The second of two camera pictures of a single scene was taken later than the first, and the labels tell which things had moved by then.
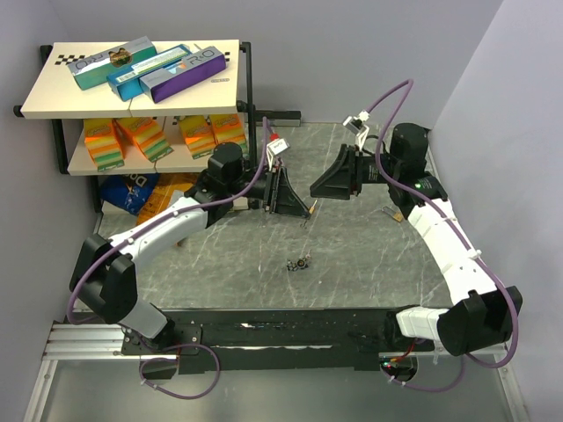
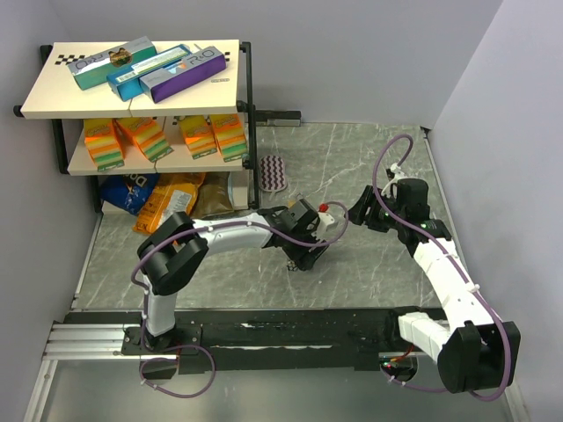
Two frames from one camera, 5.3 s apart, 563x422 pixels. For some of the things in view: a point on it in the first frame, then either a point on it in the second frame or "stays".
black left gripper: x=281 y=198 -> x=304 y=259
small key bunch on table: x=300 y=264 stays
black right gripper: x=343 y=178 -> x=357 y=213
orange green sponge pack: x=104 y=141 stays
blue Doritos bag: x=128 y=192 stays
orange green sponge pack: x=229 y=128 stays
